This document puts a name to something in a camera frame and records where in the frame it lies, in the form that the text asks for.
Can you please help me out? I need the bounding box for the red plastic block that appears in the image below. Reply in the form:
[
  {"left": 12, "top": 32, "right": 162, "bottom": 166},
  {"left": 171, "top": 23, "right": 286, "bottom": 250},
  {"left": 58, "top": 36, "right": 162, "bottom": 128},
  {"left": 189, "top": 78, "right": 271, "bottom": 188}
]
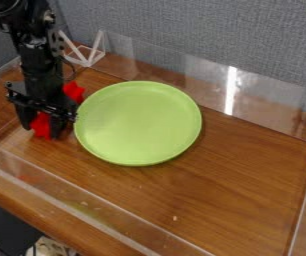
[{"left": 31, "top": 81, "right": 86, "bottom": 140}]

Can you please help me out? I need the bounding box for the white power strip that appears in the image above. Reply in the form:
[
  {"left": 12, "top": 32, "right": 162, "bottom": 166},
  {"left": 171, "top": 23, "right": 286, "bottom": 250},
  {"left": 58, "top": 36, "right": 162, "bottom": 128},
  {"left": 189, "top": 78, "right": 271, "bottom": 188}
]
[{"left": 35, "top": 236, "right": 78, "bottom": 256}]

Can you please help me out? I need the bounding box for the black cable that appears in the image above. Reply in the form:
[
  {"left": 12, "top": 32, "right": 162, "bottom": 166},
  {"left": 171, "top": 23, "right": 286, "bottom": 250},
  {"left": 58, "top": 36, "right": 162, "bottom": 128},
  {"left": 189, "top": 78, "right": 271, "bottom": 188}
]
[{"left": 60, "top": 56, "right": 79, "bottom": 83}]

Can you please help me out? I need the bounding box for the clear acrylic corner bracket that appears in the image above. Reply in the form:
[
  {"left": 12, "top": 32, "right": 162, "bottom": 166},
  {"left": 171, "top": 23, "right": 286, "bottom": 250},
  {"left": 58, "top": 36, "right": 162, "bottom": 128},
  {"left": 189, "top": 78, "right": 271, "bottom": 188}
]
[{"left": 59, "top": 31, "right": 107, "bottom": 68}]

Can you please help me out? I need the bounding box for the black box under table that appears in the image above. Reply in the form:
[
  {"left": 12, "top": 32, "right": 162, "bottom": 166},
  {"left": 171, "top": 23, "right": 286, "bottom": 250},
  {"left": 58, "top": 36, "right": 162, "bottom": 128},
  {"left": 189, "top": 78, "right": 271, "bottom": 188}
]
[{"left": 0, "top": 207, "right": 44, "bottom": 256}]

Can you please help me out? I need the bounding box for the clear acrylic enclosure wall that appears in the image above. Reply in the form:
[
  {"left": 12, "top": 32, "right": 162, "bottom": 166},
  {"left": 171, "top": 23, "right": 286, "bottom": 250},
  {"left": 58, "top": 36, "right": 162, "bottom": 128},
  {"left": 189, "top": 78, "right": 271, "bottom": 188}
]
[{"left": 0, "top": 33, "right": 306, "bottom": 256}]

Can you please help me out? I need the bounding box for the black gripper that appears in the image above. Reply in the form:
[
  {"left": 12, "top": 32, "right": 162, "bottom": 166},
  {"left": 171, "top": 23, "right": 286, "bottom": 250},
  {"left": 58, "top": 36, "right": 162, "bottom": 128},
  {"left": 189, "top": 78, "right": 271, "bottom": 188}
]
[{"left": 6, "top": 81, "right": 79, "bottom": 139}]

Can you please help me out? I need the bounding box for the green round plate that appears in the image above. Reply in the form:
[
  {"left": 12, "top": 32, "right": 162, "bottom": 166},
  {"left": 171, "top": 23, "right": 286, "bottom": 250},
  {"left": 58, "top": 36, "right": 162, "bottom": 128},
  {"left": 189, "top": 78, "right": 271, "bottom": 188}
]
[{"left": 75, "top": 81, "right": 203, "bottom": 166}]

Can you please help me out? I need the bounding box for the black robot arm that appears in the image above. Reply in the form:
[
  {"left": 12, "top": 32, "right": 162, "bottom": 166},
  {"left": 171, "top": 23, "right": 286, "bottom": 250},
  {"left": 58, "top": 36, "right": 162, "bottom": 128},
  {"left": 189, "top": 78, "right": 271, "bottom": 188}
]
[{"left": 0, "top": 0, "right": 79, "bottom": 139}]

